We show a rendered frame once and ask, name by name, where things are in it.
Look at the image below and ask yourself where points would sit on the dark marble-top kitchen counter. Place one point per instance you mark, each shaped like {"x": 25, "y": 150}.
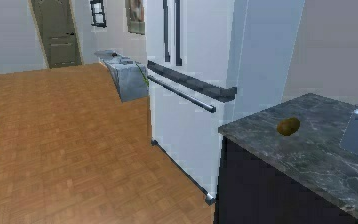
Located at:
{"x": 287, "y": 173}

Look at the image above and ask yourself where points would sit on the white fridge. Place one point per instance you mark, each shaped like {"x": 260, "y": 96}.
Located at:
{"x": 190, "y": 126}

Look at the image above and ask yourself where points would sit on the brown potato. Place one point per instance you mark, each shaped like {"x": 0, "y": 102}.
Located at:
{"x": 288, "y": 126}

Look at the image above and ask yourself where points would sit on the framed wall picture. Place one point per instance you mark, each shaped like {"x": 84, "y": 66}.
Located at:
{"x": 135, "y": 15}

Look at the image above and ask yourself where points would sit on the olive green room door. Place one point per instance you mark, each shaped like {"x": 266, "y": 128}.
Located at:
{"x": 57, "y": 33}

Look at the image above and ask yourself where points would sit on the small dark round object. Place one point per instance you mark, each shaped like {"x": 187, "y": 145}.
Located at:
{"x": 114, "y": 54}

